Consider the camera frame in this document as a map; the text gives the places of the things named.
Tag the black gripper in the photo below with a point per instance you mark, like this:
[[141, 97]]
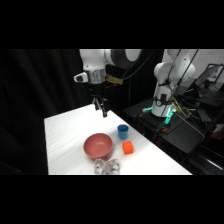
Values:
[[96, 89]]

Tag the blue cup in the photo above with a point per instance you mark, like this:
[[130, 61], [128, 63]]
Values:
[[123, 132]]

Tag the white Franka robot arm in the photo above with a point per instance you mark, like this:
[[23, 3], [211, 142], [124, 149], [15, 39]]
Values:
[[94, 60]]

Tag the pink bowl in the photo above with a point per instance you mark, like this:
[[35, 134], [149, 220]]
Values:
[[97, 146]]

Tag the crumpled clear plastic cup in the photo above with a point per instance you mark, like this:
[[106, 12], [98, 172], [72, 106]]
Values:
[[113, 166], [99, 166]]

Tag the orange block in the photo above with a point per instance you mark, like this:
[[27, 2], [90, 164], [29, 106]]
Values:
[[128, 147]]

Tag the black robot stand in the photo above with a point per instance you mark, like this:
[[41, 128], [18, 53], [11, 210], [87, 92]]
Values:
[[181, 133]]

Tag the yellow wrist mount bracket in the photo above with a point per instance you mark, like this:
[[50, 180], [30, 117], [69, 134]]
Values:
[[114, 80]]

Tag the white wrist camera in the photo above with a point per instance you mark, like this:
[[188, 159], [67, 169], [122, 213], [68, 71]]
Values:
[[80, 77]]

